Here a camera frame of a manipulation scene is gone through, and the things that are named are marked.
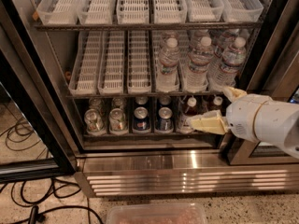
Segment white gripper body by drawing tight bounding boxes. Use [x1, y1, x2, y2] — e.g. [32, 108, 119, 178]
[226, 94, 272, 142]

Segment blue pepsi can front right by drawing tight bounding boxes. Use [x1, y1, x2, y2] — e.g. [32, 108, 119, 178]
[156, 107, 174, 133]

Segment water bottle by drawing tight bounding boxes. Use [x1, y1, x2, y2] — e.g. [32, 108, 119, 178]
[186, 36, 214, 92]
[208, 29, 239, 77]
[160, 30, 179, 48]
[158, 37, 180, 91]
[189, 29, 209, 49]
[209, 37, 247, 91]

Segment stainless steel display fridge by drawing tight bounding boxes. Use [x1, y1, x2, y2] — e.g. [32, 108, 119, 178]
[0, 0, 298, 197]

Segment black fridge door left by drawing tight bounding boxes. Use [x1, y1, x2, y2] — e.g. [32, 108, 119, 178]
[0, 27, 77, 184]

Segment brown tea bottle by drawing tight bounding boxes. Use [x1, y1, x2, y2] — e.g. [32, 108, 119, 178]
[177, 96, 198, 133]
[203, 96, 223, 112]

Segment top shelf tray far left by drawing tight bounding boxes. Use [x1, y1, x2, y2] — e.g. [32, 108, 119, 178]
[36, 0, 79, 25]

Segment blue pepsi can front left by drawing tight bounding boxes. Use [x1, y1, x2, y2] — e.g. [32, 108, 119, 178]
[133, 106, 150, 133]

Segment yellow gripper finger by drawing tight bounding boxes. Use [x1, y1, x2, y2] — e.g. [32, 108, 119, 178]
[187, 110, 229, 135]
[222, 86, 247, 103]

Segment clear plastic bin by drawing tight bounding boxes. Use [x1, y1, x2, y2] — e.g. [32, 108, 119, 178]
[106, 203, 207, 224]

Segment brown tea bottle left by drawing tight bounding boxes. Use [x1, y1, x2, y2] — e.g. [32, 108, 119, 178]
[177, 96, 198, 133]

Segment black floor cables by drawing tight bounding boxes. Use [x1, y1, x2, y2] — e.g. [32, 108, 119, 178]
[0, 115, 105, 224]

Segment silver soda can front left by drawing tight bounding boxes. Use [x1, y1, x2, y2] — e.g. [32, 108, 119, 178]
[84, 109, 106, 136]

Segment blue pepsi can rear left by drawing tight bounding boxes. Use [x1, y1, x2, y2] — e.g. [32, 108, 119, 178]
[135, 96, 149, 108]

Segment middle shelf tray far left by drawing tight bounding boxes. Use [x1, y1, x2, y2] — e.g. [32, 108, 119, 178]
[69, 31, 103, 96]

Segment blue pepsi can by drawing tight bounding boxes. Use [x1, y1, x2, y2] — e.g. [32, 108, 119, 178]
[157, 96, 172, 108]
[133, 106, 150, 133]
[135, 96, 149, 108]
[156, 107, 174, 133]

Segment silver soda can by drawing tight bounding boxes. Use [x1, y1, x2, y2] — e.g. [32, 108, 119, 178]
[89, 98, 106, 117]
[84, 109, 106, 136]
[109, 108, 128, 135]
[111, 97, 127, 110]

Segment blue pepsi can rear right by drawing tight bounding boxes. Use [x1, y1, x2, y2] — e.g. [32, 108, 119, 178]
[157, 96, 172, 108]

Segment brown tea bottle right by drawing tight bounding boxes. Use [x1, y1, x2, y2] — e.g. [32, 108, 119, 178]
[203, 96, 223, 112]

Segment top shelf tray far right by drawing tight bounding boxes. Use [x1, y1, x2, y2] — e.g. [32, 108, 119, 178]
[221, 0, 263, 22]

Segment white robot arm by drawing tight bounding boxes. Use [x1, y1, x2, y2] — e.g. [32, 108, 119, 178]
[187, 86, 299, 159]

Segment silver soda can rear left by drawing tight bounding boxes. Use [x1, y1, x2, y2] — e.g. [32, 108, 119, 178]
[89, 98, 106, 117]

